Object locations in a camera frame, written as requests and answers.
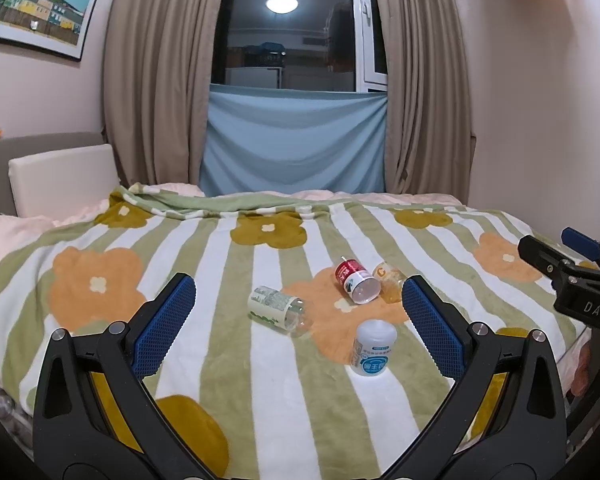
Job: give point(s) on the window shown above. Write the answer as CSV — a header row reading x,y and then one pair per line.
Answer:
x,y
290,35

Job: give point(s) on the beige curtain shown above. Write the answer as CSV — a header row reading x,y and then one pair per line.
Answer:
x,y
155,85
425,85

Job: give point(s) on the white cushion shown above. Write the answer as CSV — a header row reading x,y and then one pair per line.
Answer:
x,y
60,180

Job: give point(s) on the white cup with blue label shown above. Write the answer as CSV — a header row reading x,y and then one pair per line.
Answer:
x,y
372,350

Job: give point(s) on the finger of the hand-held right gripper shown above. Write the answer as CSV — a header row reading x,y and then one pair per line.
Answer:
x,y
540,255
582,242

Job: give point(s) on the striped floral blanket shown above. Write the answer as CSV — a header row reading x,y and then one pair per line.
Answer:
x,y
280,410

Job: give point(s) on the red and white cup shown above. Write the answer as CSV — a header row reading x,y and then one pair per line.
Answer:
x,y
352,277

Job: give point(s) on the framed picture of houses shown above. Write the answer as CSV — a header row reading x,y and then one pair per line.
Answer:
x,y
42,2

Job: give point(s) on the clear cup with orange print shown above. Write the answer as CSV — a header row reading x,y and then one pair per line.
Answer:
x,y
392,280

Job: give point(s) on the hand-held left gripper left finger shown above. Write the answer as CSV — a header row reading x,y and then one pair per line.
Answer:
x,y
165,327

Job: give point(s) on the light blue cloth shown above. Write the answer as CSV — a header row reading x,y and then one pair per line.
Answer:
x,y
295,140

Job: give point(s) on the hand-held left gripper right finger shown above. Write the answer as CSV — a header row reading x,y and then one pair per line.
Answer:
x,y
432,330

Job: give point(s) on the clear cup with green label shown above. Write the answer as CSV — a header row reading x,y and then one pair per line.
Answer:
x,y
272,307

